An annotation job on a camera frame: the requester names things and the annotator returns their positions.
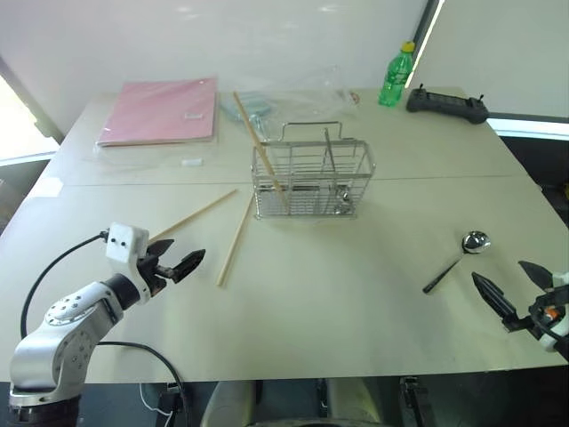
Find thick black cable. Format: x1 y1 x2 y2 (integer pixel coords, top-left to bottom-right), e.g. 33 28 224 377
94 341 190 427

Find clear plastic bag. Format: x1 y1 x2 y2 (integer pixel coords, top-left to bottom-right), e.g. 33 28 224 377
261 64 364 119

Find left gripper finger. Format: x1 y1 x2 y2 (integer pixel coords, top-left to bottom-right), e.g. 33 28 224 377
171 248 207 284
148 238 175 269

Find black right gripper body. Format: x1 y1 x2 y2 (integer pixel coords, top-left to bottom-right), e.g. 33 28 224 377
501 286 569 334

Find silver spoon with black handle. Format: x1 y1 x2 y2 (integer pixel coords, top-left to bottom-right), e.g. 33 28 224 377
421 230 493 295

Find black window frame strip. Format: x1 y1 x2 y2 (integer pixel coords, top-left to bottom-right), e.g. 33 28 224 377
411 0 445 77

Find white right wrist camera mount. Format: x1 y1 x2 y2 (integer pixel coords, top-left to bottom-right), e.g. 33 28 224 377
537 270 569 355

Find silver metal utensil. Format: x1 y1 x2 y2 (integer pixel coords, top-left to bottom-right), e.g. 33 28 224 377
321 126 353 216

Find pink folder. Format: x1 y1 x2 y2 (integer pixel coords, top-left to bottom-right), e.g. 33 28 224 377
96 76 220 149

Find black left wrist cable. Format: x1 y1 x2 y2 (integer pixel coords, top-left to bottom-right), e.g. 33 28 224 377
20 228 112 343

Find grey rounded shape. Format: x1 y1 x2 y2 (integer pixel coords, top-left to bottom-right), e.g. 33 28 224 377
323 376 384 426
198 380 264 427

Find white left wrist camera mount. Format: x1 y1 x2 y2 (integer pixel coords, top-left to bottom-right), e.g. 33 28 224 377
105 222 151 306

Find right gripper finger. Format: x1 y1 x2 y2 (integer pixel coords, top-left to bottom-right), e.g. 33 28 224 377
517 260 555 293
470 271 519 319

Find black bracket under table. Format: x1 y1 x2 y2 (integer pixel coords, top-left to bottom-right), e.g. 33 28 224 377
398 375 430 427

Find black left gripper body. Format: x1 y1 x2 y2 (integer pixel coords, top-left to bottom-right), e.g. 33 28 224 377
136 254 177 297

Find green plastic bottle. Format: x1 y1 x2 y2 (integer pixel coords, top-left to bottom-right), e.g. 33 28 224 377
377 40 417 109

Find metal wire cutlery basket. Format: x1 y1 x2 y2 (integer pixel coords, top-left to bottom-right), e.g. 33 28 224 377
250 120 377 222

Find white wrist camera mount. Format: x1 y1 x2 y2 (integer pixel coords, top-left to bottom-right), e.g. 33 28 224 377
105 222 151 306
537 270 569 355

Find wooden chopstick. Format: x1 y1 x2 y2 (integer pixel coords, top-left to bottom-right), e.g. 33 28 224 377
232 91 291 211
149 189 239 245
216 194 257 287

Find light blue packet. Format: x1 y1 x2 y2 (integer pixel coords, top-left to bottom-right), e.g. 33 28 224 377
219 90 275 122

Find thin white cable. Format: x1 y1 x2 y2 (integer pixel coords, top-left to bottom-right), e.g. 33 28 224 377
139 383 175 418

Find black remote controller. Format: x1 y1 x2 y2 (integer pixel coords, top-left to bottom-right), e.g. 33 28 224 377
405 83 491 125

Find clear plastic folder sleeve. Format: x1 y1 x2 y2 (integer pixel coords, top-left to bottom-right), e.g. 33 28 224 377
82 75 223 173

